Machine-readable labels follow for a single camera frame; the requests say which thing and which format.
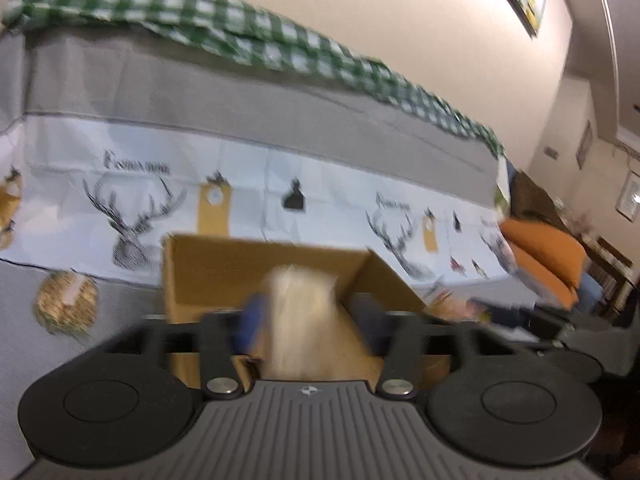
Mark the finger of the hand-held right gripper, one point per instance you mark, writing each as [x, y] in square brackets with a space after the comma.
[500, 315]

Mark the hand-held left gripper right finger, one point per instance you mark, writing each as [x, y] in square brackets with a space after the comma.
[364, 320]

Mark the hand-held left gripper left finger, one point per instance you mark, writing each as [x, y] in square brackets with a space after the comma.
[252, 325]

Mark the white rice bar packet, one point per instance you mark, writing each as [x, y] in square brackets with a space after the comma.
[300, 320]

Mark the brown cardboard box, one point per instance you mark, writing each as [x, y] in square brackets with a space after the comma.
[210, 270]

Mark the blue sofa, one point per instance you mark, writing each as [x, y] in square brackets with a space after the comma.
[587, 292]

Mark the orange cushion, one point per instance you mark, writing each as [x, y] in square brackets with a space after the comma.
[545, 250]

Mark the wooden shelf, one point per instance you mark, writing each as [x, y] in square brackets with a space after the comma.
[610, 265]

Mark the person's dark clothing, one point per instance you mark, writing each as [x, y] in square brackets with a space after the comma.
[622, 435]

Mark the brown cloth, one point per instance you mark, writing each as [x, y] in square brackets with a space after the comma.
[530, 200]

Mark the grey deer print sofa cover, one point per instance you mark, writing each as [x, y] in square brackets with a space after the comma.
[150, 95]

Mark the green checked cloth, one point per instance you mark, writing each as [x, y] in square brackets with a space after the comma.
[200, 15]

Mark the small framed wall picture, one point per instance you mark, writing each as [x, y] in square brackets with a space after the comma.
[584, 145]
[627, 197]

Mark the wall socket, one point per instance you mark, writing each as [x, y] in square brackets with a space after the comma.
[551, 152]

